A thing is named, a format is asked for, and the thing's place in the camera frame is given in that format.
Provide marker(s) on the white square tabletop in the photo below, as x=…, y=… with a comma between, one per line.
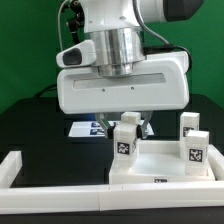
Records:
x=157, y=162

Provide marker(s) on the white U-shaped obstacle fence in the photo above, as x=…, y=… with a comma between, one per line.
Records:
x=108, y=197

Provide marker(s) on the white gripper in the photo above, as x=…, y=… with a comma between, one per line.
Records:
x=158, y=82

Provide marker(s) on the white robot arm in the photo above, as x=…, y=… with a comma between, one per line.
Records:
x=112, y=72

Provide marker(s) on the paper sheet with fiducial markers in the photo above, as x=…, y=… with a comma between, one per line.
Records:
x=93, y=129

